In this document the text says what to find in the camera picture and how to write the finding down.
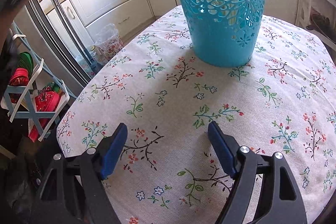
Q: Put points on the clear floral trash bin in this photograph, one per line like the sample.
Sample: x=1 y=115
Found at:
x=108 y=42

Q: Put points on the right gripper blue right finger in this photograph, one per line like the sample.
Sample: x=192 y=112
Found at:
x=225 y=147

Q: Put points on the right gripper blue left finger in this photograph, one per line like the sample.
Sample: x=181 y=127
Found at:
x=110 y=149

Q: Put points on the blue white folding rack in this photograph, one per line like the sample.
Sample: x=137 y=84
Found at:
x=34 y=93

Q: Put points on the floral white tablecloth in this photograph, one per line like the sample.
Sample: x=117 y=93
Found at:
x=283 y=100

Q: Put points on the white rolling storage cart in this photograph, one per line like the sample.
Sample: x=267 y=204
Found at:
x=322 y=7

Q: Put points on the dark pan in cart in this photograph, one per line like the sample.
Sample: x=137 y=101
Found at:
x=322 y=25

